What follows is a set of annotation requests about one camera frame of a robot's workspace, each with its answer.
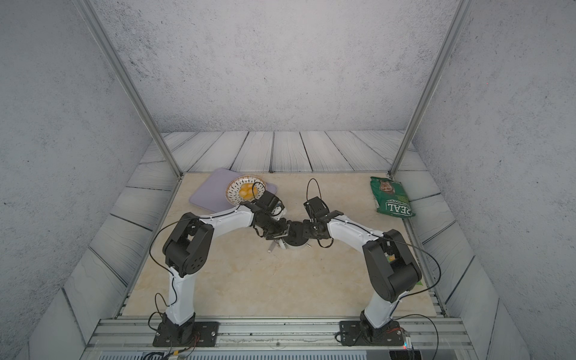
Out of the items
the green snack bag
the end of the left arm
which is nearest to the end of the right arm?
the end of the left arm

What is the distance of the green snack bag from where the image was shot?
3.40 ft

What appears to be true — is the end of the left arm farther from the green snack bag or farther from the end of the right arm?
the green snack bag
